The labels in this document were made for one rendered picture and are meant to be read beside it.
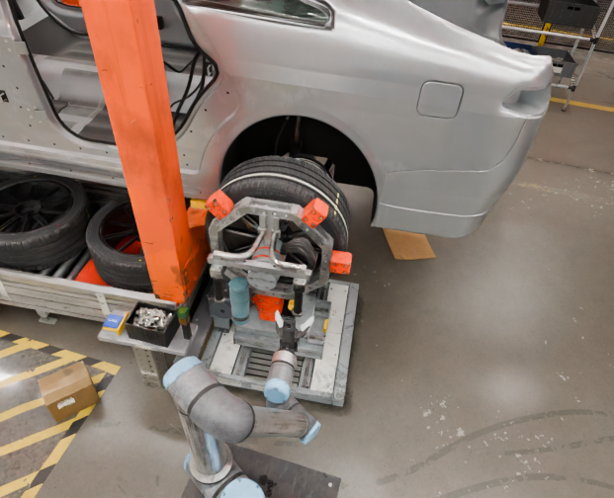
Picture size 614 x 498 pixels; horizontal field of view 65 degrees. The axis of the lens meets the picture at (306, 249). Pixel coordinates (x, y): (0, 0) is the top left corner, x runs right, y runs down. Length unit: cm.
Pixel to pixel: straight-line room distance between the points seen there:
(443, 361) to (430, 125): 142
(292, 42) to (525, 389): 219
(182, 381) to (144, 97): 93
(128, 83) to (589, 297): 309
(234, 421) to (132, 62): 112
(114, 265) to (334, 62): 152
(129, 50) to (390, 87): 100
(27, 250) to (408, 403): 224
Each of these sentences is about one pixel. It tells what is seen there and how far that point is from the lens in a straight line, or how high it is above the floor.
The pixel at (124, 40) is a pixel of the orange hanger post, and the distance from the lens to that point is 169.
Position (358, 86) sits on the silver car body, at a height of 148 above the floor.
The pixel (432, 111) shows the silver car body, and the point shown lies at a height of 142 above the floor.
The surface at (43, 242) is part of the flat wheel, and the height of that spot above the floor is 47.
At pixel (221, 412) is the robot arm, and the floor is 120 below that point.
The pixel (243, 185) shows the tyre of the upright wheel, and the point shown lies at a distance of 204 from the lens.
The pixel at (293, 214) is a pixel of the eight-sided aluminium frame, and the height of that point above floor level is 111.
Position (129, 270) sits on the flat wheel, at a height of 47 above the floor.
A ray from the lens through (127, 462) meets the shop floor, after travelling 265.
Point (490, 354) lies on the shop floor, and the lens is 311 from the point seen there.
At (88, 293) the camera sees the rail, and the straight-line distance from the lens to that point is 282.
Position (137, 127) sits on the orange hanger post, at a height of 147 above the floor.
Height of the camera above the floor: 237
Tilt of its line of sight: 44 degrees down
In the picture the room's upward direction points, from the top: 4 degrees clockwise
